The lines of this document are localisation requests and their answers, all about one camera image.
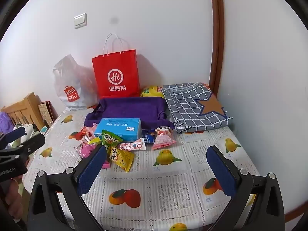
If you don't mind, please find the white plastic bag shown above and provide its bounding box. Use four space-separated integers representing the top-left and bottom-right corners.
53 54 99 111

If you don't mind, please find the fruit print tablecloth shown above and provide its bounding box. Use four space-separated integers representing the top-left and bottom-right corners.
23 108 261 231

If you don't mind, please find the purple cloth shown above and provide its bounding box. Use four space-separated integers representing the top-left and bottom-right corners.
0 112 15 135

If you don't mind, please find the blue tissue pack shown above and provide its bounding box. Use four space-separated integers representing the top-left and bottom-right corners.
94 118 143 143

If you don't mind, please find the pink white red-circle snack packet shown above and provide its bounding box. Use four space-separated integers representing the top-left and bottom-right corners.
119 141 147 152

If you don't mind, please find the grey checked star cloth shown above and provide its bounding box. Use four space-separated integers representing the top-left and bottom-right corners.
161 82 233 134

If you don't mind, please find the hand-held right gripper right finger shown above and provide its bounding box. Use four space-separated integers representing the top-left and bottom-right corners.
206 146 285 231

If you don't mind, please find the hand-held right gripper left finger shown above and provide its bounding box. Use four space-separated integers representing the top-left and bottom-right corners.
27 145 107 231

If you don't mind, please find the red snack packet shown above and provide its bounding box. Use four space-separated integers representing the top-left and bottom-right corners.
80 127 93 139

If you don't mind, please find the purple towel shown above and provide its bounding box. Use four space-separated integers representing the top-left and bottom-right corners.
84 97 176 131

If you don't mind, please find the white light switch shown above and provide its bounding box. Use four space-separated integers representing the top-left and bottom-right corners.
74 13 87 29

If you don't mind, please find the white spotted cloth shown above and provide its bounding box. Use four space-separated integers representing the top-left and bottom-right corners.
12 124 40 147

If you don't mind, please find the magenta snack packet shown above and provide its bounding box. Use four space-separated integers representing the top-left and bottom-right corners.
73 142 111 169

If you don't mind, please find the patterned brown box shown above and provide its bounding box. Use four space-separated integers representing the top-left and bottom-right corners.
38 100 58 128

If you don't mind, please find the green snack packet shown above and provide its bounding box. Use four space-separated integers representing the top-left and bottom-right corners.
100 129 124 148

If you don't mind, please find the brown wooden door frame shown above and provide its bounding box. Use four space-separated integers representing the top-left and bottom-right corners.
209 0 225 97

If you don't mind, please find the large yellow snack bag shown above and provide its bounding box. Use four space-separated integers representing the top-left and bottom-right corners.
140 85 165 98

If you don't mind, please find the pink panda-face snack packet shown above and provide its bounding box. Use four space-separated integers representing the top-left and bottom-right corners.
151 126 177 151

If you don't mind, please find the red paper bag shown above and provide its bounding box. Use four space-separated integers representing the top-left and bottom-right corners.
92 33 140 98

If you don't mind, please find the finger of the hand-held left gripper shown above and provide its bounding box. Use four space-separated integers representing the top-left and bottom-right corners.
0 133 46 160
0 126 26 148

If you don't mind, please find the person's left hand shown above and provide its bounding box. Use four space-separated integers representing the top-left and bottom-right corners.
0 177 23 222

